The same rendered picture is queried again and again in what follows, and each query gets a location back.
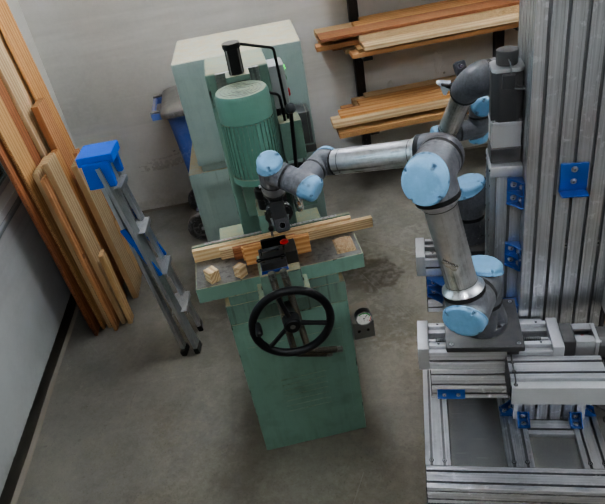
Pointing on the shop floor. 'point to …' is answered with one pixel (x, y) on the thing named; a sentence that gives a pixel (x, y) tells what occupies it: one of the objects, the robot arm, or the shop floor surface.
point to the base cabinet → (303, 381)
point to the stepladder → (91, 164)
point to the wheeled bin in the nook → (172, 109)
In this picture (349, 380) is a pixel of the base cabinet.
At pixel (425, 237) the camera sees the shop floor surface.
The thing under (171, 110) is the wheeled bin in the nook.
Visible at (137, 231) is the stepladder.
